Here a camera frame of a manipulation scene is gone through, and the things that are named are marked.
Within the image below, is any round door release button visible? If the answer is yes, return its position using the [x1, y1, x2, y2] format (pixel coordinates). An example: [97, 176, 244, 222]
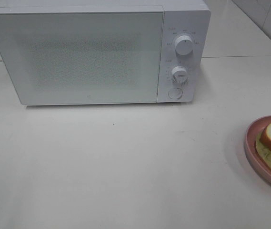
[168, 88, 183, 99]

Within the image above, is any white microwave door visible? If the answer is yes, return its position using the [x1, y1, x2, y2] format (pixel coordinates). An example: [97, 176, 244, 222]
[0, 12, 163, 105]

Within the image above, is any pink round plate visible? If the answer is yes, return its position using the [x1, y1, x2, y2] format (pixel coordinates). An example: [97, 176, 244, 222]
[244, 115, 271, 186]

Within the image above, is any lower white timer knob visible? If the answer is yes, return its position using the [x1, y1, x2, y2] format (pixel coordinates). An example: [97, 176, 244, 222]
[171, 66, 188, 84]

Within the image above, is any upper white power knob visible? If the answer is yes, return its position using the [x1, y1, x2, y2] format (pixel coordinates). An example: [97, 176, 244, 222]
[174, 35, 193, 55]

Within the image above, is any white microwave oven body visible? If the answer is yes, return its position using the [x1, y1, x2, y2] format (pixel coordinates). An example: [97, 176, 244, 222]
[0, 0, 211, 104]

